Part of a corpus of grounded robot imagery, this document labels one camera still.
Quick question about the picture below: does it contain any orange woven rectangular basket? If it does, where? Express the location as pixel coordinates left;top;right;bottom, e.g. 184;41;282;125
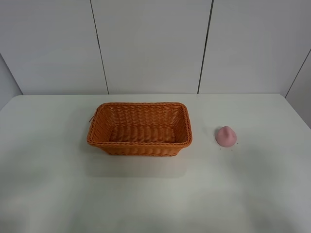
87;102;192;157

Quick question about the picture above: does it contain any pink peach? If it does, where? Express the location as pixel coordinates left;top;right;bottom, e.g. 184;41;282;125
215;126;237;148

